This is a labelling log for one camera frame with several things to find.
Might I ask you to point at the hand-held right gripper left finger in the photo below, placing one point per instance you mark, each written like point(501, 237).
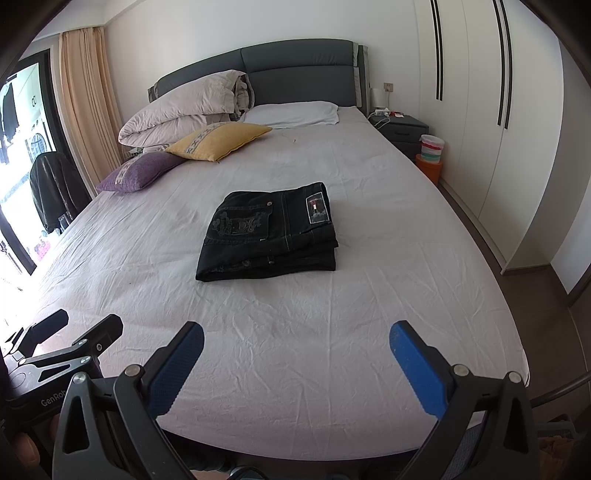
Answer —
point(178, 364)

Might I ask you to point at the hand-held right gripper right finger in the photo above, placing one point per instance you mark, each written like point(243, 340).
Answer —
point(418, 364)

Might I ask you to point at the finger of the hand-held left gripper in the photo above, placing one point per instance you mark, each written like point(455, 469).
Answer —
point(46, 325)
point(101, 334)

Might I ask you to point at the black denim pants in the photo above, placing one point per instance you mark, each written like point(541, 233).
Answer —
point(258, 249)

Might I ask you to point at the person's left hand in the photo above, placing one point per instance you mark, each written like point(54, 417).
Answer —
point(25, 454)

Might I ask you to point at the bed with white sheet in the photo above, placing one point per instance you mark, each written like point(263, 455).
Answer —
point(323, 323)

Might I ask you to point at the black leather jacket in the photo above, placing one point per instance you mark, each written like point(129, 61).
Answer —
point(55, 184)

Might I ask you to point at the purple cushion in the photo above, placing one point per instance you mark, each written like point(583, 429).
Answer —
point(138, 173)

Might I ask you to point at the orange bucket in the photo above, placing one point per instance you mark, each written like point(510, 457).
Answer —
point(429, 173)

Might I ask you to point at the striped plastic container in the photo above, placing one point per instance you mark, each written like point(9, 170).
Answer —
point(432, 147)

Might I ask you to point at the yellow cushion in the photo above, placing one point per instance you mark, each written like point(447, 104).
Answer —
point(217, 138)

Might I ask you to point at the peach curtain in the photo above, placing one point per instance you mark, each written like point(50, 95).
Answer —
point(87, 101)

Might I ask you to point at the grey nightstand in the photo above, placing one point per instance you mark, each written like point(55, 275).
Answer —
point(406, 134)

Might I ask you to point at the white wardrobe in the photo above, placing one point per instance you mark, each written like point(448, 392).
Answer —
point(471, 138)

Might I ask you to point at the folded beige duvet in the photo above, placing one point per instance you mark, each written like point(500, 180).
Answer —
point(184, 106)

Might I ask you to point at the white cylindrical lamp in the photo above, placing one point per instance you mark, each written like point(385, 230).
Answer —
point(378, 98)

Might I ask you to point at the white pillow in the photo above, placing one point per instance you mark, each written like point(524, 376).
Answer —
point(295, 114)

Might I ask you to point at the grey padded headboard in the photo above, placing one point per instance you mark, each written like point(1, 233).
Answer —
point(300, 69)

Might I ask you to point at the black balcony door frame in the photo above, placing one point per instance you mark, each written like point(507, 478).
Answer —
point(50, 101)

